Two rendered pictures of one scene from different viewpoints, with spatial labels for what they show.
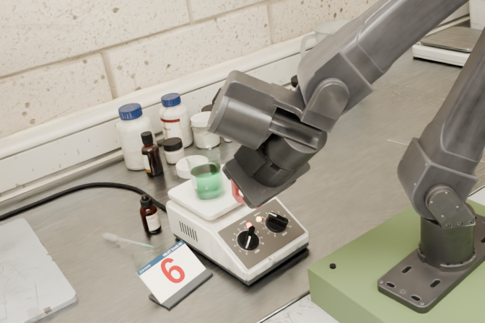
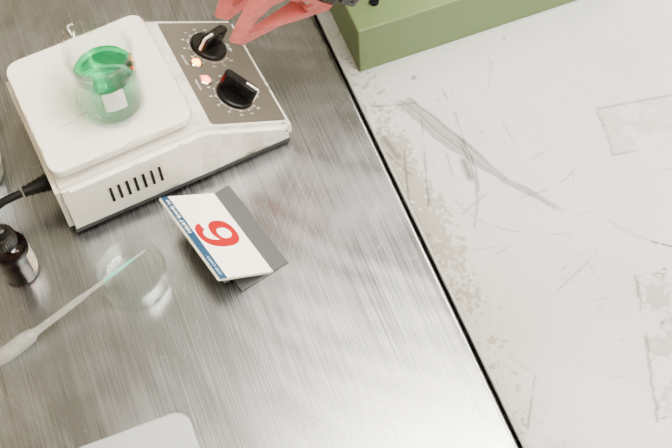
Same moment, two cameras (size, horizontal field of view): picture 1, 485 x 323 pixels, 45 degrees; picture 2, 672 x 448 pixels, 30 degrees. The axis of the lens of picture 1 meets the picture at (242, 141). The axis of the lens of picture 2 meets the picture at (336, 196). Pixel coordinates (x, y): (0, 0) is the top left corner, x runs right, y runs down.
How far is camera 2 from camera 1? 0.84 m
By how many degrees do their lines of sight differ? 61
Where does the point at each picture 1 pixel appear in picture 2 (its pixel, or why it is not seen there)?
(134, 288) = (203, 314)
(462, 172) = not seen: outside the picture
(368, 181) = not seen: outside the picture
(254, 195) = not seen: outside the picture
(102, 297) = (201, 370)
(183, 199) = (104, 147)
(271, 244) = (245, 72)
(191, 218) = (141, 156)
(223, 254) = (237, 142)
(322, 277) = (390, 20)
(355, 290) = not seen: outside the picture
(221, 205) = (165, 91)
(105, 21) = not seen: outside the picture
